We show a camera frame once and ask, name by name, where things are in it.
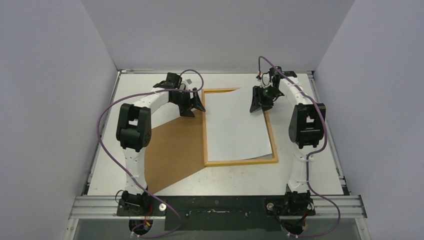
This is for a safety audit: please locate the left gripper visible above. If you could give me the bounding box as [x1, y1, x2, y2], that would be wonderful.
[170, 88, 205, 118]

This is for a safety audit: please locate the building and sky photo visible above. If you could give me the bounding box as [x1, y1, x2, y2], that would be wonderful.
[204, 86, 273, 162]

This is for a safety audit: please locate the yellow picture frame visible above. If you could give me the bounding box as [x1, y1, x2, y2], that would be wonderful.
[201, 87, 279, 168]

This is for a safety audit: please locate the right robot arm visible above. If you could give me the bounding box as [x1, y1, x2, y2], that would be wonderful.
[249, 66, 326, 216]

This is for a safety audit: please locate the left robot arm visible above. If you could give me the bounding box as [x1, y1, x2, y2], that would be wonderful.
[116, 72, 206, 216]

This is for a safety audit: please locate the brown backing board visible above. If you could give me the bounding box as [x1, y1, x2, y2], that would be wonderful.
[144, 110, 205, 194]

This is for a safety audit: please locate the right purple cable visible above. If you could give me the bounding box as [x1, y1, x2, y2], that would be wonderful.
[257, 55, 342, 239]

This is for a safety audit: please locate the purple cable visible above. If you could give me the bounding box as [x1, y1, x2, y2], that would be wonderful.
[257, 55, 342, 239]
[96, 69, 205, 239]

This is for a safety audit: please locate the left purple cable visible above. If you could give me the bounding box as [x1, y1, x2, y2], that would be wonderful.
[96, 69, 205, 239]

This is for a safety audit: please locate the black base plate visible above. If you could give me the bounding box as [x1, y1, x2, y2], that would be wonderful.
[116, 193, 316, 234]

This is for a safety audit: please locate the aluminium front rail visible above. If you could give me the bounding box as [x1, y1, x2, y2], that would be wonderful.
[63, 195, 367, 240]

